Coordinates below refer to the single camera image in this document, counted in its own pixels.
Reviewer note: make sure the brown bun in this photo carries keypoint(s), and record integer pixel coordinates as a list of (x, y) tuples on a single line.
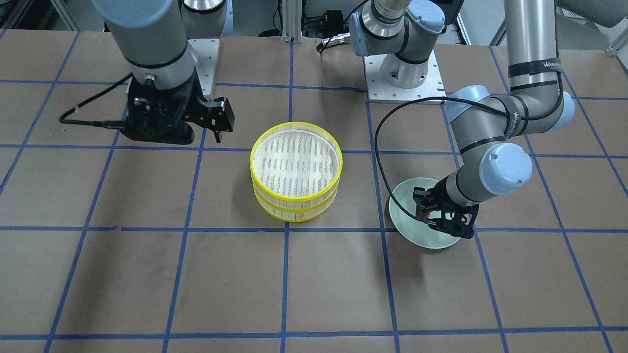
[(423, 213)]

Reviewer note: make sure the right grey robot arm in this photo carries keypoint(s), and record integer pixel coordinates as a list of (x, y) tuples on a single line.
[(172, 49)]

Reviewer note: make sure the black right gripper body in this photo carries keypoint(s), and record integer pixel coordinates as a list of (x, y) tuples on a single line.
[(217, 112)]

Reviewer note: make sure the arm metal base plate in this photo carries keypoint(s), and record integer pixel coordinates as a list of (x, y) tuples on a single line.
[(391, 81), (205, 55)]

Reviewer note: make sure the light green plate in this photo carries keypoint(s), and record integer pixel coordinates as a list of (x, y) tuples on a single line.
[(416, 232)]

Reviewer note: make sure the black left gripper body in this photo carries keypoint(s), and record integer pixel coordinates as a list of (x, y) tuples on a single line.
[(440, 197)]

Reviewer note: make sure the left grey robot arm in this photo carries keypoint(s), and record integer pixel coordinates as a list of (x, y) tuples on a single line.
[(405, 32)]

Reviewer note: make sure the yellow bamboo steamer layer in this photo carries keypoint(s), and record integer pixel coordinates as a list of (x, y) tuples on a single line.
[(296, 162), (294, 214)]

